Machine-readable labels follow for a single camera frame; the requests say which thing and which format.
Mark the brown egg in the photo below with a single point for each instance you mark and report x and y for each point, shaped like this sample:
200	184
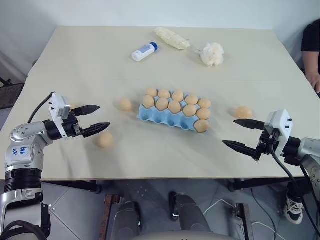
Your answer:
105	140
148	101
201	126
162	104
203	113
243	112
151	92
125	104
190	110
174	106
164	93
204	103
178	95
191	99

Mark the white bottle with blue cap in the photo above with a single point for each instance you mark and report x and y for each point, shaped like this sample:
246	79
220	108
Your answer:
143	51

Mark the white and black sneaker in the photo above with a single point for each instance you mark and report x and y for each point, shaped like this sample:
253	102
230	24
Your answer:
293	210

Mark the white crumpled bag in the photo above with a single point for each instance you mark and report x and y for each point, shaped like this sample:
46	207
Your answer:
212	55

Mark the dark grey rounded shape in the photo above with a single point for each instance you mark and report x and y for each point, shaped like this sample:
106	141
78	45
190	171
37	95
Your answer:
130	217
190	212

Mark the yellowish plastic bag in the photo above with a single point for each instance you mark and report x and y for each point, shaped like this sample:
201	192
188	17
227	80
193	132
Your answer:
171	37

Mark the black table frame bar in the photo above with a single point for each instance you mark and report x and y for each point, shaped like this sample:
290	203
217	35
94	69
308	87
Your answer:
72	186
262	184

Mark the person's bare forearm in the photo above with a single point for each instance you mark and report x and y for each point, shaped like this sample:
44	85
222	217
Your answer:
311	62

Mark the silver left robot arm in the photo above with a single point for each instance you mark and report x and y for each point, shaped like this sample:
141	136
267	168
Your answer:
23	150

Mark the blue egg tray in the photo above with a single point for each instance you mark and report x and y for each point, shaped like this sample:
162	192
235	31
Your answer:
160	118

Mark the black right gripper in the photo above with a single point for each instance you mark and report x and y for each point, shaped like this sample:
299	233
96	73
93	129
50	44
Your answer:
268	142

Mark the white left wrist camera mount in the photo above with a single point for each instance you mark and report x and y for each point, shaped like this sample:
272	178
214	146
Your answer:
59	105

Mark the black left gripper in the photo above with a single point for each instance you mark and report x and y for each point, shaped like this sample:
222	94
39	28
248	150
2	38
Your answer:
71	127

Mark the rusty brown metal bar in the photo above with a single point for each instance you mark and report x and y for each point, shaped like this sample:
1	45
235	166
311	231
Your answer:
245	222
108	217

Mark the black furniture piece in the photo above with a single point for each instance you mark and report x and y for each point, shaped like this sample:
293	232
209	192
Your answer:
12	96

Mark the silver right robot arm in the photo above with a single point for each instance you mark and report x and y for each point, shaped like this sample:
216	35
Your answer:
310	152

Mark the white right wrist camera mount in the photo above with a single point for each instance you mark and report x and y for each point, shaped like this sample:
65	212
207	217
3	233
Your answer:
282	122

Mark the person's bare hand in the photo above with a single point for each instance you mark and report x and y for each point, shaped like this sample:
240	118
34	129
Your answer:
314	78

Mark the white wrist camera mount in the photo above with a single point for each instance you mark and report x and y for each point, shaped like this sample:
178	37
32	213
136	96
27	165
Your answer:
282	122
59	105

